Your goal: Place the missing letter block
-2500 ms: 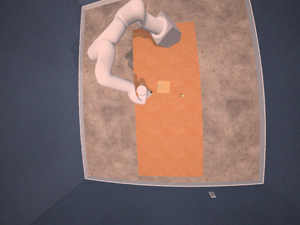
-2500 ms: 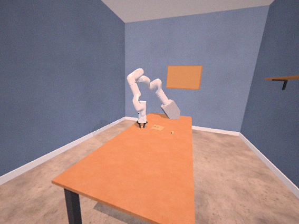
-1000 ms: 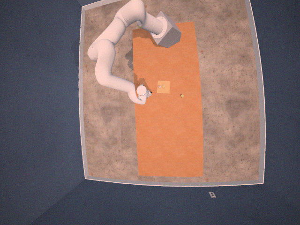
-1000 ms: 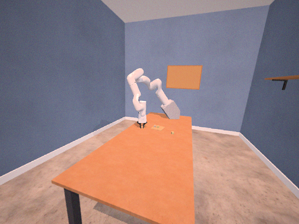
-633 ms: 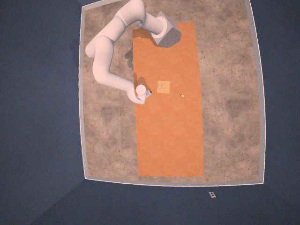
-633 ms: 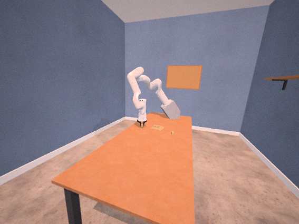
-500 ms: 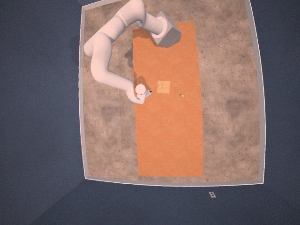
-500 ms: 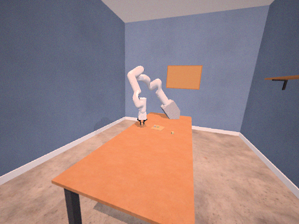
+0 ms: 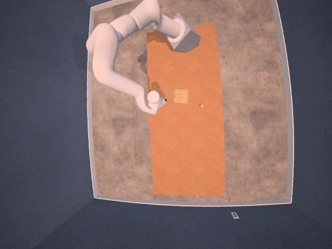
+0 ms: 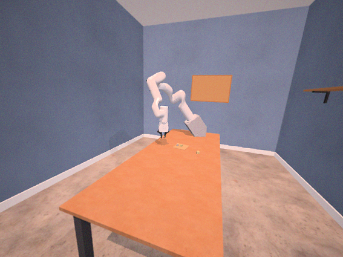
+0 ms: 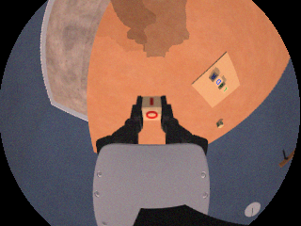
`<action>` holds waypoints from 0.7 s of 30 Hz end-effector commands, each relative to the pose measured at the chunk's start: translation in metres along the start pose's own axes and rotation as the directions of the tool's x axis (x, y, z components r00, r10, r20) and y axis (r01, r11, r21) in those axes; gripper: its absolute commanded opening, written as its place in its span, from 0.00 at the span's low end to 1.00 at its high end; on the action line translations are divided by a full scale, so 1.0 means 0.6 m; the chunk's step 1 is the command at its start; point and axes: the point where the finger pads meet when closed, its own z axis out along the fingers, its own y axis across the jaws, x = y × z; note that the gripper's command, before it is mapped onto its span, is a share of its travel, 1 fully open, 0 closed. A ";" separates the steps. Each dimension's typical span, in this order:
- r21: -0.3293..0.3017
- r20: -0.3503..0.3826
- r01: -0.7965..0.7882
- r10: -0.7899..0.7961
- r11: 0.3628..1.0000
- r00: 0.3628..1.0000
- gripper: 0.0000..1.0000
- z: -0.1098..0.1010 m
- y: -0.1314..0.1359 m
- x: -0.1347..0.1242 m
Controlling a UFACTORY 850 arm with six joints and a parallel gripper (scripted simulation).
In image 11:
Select light orange flat mat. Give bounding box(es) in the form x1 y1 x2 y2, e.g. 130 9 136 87
191 52 240 107

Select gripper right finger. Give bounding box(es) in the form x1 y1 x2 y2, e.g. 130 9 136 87
161 95 208 155

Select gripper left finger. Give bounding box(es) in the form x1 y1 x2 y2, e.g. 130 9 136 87
96 96 143 154

